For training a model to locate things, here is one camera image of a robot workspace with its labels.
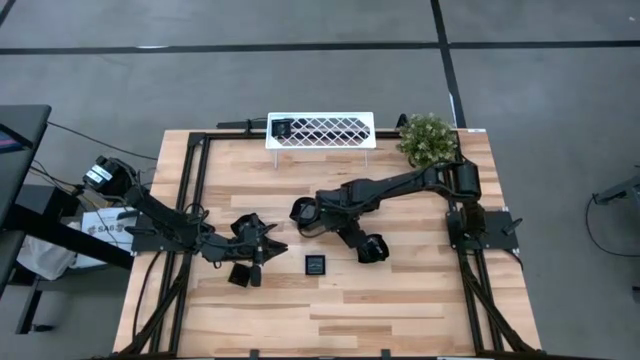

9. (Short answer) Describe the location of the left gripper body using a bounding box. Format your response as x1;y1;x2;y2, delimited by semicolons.
199;234;264;288

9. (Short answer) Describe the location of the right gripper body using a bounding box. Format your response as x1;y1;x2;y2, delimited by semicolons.
317;192;371;251

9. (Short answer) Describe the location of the small black square plate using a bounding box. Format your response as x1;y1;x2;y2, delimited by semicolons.
304;253;327;277
227;263;252;289
270;118;294;140

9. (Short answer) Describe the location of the white lattice shelf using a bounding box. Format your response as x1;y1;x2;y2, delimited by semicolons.
265;111;378;169

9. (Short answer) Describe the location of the green artificial potted plant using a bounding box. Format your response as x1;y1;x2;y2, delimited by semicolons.
397;112;460;169

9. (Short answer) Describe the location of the black mounting bar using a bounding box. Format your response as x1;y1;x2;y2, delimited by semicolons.
216;117;269;132

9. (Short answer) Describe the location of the white printed cardboard box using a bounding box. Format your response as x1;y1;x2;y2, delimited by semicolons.
79;207;139;257

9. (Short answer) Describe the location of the white plastic bag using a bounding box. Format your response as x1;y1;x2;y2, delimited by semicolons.
17;234;84;281

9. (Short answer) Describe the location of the black equipment box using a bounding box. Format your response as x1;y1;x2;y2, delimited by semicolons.
17;183;81;221

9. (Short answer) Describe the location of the black desk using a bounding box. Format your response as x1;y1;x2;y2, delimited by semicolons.
0;103;135;336

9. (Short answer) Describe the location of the glowing display screen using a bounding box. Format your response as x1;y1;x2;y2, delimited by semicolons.
0;122;26;154

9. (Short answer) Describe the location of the black floor stand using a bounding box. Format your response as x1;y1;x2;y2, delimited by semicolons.
592;172;640;207

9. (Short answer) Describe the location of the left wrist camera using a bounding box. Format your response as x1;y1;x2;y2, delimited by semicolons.
244;214;266;240

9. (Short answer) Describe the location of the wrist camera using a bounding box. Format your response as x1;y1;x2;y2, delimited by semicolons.
244;214;266;240
343;181;372;202

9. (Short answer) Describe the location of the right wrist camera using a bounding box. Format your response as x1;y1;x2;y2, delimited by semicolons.
343;181;372;202

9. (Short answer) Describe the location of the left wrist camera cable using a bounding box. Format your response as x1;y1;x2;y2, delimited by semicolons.
182;202;236;251

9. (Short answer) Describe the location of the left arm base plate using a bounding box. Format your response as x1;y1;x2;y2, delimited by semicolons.
130;212;204;254

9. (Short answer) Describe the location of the black aluminium table frame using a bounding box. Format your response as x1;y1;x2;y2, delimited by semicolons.
112;130;544;360

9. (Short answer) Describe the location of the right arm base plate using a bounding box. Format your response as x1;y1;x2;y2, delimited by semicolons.
446;207;524;251

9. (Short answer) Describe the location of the left arm power cable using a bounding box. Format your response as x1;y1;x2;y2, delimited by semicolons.
46;121;159;162

